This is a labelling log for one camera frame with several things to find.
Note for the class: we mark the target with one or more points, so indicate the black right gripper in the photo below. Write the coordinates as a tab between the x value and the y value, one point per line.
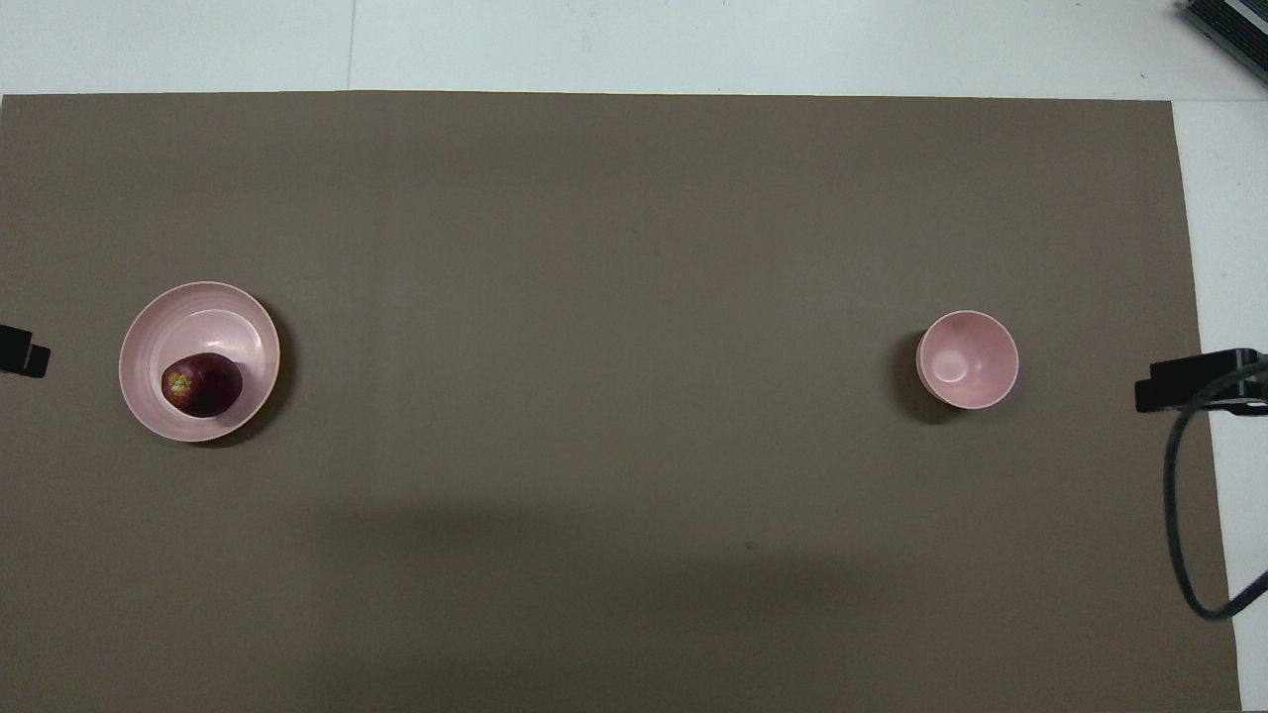
1250	381

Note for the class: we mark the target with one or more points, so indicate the dark red apple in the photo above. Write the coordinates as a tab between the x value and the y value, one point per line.
203	386

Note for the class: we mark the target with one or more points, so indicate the pink plate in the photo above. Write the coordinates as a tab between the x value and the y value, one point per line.
228	317

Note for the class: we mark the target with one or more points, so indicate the pink bowl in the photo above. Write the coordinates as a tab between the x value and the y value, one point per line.
976	361

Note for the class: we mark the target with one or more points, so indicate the grey ribbed device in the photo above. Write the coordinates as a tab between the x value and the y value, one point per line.
1233	25

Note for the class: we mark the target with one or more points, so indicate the brown table mat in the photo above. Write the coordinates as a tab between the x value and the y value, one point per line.
634	297

